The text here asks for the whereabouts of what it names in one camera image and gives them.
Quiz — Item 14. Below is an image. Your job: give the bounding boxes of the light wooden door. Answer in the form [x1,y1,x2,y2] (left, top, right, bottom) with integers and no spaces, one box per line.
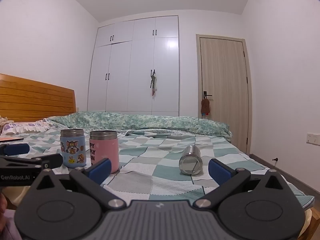
[195,33,253,156]

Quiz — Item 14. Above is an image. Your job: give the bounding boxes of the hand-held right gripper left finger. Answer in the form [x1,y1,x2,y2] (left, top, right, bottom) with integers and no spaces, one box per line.
[29,158,126,210]

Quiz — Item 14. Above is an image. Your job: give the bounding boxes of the white wall socket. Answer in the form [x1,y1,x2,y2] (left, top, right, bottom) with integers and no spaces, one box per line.
[307,133,320,146]

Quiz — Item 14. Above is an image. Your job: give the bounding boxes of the stainless steel cup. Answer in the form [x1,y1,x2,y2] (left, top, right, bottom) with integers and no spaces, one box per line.
[178,145,203,176]

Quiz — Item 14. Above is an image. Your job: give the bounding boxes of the brown hanging bag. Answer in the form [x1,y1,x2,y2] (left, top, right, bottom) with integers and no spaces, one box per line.
[200,98,211,118]

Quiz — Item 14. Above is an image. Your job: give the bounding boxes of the wooden headboard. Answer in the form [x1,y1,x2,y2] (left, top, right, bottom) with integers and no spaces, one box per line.
[0,73,76,123]

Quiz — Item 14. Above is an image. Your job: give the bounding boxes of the pink cup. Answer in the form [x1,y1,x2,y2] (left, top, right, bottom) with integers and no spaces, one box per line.
[89,130,120,174]

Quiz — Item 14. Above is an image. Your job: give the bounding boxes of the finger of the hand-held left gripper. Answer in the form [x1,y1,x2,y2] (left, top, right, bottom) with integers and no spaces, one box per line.
[0,143,30,157]
[0,153,64,170]

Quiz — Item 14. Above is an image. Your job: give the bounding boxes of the checked bedsheet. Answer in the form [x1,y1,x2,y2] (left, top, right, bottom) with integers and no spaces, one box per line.
[0,127,315,207]

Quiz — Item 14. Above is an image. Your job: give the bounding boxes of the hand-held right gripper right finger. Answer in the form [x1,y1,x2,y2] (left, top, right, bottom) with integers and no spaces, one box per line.
[193,158,291,208]

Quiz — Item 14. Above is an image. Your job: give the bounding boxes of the keychain on wardrobe handle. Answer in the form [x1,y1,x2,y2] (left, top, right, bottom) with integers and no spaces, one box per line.
[149,69,159,97]

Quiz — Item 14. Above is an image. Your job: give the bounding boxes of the wooden bed frame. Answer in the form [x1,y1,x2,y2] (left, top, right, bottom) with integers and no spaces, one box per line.
[298,197,317,240]

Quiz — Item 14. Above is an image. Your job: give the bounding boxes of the blue cartoon cup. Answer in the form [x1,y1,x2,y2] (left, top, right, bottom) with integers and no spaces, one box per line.
[60,128,87,169]

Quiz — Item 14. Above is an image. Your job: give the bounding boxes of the purple clothing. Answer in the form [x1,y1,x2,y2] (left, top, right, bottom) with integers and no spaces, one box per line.
[0,209,18,240]

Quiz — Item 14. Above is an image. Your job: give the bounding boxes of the white wardrobe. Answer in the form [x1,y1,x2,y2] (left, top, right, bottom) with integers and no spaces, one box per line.
[87,15,180,117]

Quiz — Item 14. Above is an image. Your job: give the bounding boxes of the green floral quilt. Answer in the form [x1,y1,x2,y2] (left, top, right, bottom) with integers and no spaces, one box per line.
[43,111,233,138]

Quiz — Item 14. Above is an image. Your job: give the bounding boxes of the purple floral pillow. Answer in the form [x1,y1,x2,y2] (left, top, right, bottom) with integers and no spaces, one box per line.
[0,120,54,137]

